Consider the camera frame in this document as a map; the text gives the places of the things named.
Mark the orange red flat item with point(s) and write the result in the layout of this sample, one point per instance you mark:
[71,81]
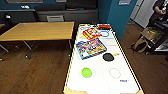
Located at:
[105,26]

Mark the yellow wooden gaming table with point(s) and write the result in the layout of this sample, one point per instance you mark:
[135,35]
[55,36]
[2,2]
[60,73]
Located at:
[40,30]

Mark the white hallway door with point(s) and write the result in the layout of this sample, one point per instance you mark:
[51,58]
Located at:
[135,10]

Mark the small black round device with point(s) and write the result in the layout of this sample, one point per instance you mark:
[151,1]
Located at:
[7,16]

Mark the dark wall bench sofa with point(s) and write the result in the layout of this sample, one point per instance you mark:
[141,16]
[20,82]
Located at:
[76,13]

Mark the white table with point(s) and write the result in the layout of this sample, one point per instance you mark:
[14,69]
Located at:
[100,66]

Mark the light grey sofa cushion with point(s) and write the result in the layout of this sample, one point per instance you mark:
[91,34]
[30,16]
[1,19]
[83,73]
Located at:
[55,18]

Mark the brown tan backpack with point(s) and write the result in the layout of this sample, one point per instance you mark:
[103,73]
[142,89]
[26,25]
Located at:
[140,45]

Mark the open cardboard box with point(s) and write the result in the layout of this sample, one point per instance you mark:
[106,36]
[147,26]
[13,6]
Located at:
[150,33]

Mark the black wheeled cart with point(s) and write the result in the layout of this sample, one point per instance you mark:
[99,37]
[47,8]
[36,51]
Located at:
[161,33]

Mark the small white wall plate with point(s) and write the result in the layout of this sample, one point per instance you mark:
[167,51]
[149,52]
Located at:
[24,6]

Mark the red yellow game box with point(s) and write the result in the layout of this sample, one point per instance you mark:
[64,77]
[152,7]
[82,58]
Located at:
[90,33]

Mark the colourful snack box left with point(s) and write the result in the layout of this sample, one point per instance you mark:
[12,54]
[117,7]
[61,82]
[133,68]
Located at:
[89,48]

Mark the small green bowl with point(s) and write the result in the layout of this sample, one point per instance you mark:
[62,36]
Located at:
[86,72]

